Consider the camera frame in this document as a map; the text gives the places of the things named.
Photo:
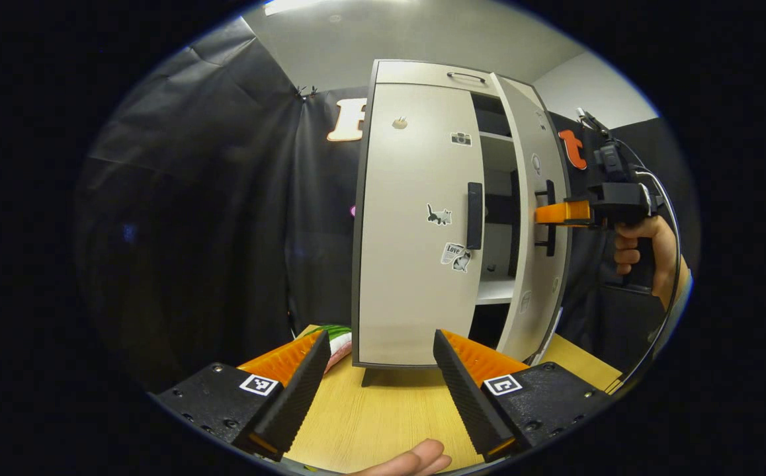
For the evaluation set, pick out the beige double-door shoe cabinet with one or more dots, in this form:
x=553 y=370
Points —
x=423 y=71

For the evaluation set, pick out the beige cabinet door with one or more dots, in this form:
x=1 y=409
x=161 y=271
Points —
x=403 y=264
x=538 y=317

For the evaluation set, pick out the ceiling light panel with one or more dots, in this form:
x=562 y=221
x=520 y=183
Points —
x=290 y=5

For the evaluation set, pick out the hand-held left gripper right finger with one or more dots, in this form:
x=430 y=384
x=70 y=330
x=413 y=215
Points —
x=469 y=396

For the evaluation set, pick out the green pink plush toy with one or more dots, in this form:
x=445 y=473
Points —
x=340 y=340

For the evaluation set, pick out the black cloth clip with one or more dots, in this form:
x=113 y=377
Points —
x=307 y=92

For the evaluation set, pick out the black backdrop cloth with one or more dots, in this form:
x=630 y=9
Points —
x=191 y=231

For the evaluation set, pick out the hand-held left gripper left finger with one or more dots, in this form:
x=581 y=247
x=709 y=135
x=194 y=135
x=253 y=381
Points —
x=297 y=396

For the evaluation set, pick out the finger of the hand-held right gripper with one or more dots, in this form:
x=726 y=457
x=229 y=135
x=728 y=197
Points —
x=565 y=213

